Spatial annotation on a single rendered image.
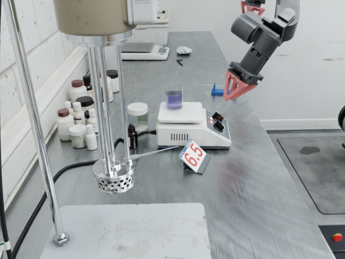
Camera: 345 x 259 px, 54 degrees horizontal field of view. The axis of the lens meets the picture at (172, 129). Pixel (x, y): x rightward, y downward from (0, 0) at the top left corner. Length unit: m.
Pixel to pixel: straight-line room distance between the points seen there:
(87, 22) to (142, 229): 0.41
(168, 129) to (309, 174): 0.85
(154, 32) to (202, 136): 1.13
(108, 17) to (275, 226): 0.50
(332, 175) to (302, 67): 1.14
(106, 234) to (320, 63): 2.18
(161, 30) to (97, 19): 1.52
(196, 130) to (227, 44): 1.55
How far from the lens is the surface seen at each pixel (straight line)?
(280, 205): 0.77
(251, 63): 0.91
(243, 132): 1.03
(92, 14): 0.42
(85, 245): 0.67
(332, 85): 2.73
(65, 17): 0.44
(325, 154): 1.77
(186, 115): 0.91
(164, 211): 0.71
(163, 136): 0.91
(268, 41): 0.91
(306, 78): 2.63
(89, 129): 0.93
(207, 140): 0.91
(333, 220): 1.40
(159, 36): 1.95
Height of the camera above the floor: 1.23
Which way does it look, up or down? 28 degrees down
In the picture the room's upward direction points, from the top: 1 degrees counter-clockwise
